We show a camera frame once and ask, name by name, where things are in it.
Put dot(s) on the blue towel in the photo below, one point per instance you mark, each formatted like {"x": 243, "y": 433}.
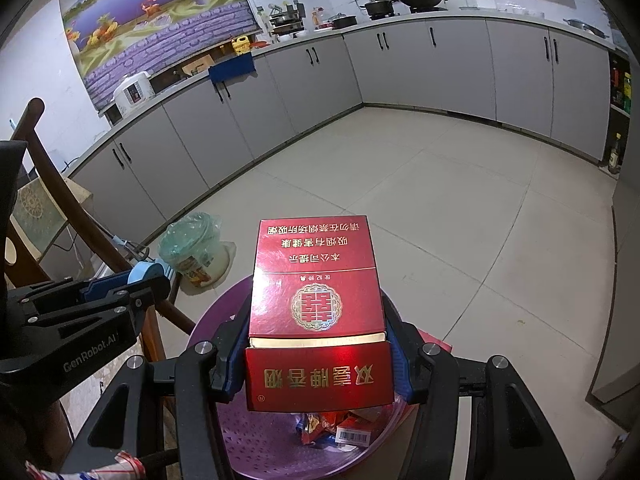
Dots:
{"x": 230, "y": 67}

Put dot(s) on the wooden chair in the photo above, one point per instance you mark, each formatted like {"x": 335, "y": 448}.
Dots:
{"x": 36, "y": 108}

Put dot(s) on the black cooking pot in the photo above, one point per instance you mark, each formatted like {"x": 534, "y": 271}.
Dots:
{"x": 380, "y": 7}

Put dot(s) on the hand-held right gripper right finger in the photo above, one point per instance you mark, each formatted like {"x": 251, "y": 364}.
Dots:
{"x": 400, "y": 360}

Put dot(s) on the small barcode box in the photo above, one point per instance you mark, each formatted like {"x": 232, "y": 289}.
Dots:
{"x": 352, "y": 435}

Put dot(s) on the glass bottle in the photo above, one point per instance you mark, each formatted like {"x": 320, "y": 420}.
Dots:
{"x": 615, "y": 155}

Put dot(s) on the grey shallow pan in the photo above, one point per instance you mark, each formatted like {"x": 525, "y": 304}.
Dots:
{"x": 587, "y": 26}

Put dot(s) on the purple plastic basket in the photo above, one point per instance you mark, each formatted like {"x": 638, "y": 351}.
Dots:
{"x": 270, "y": 445}

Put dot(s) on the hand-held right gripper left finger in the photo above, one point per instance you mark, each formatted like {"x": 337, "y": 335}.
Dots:
{"x": 235, "y": 360}

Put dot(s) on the white rice cooker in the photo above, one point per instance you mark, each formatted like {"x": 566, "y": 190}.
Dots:
{"x": 132, "y": 92}

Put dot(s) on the patterned green cloth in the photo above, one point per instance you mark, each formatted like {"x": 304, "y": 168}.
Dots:
{"x": 35, "y": 215}

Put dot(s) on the grey kitchen cabinets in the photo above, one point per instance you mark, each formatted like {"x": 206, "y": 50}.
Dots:
{"x": 400, "y": 60}

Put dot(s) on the crumpled snack wrapper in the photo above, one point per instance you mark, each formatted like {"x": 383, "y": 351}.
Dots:
{"x": 312, "y": 427}

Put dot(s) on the yellow bottle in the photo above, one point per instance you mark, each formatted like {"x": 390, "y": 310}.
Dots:
{"x": 242, "y": 46}

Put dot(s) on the red cigarette box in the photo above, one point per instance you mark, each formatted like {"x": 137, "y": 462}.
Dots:
{"x": 315, "y": 300}

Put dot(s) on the bucket with green plastic bag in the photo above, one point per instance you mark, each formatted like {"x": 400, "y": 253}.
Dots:
{"x": 192, "y": 245}

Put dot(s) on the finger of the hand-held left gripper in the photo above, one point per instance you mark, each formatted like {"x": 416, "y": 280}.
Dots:
{"x": 150, "y": 292}
{"x": 107, "y": 285}

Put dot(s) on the brown cardboard box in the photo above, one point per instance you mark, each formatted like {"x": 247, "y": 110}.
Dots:
{"x": 197, "y": 67}

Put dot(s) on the wall poster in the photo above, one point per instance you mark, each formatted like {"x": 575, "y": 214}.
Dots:
{"x": 150, "y": 25}

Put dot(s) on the shelf with bottles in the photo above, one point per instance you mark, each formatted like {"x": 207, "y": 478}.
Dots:
{"x": 620, "y": 85}

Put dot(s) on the red white blue wrapper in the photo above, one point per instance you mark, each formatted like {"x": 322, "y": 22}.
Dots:
{"x": 125, "y": 462}

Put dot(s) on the lidded frying pan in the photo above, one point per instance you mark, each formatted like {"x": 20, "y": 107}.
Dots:
{"x": 344, "y": 21}

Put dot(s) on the sauce bottle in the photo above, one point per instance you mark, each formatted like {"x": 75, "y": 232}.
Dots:
{"x": 317, "y": 19}

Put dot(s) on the metal dish rack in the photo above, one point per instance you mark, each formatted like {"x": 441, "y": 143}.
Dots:
{"x": 287, "y": 20}

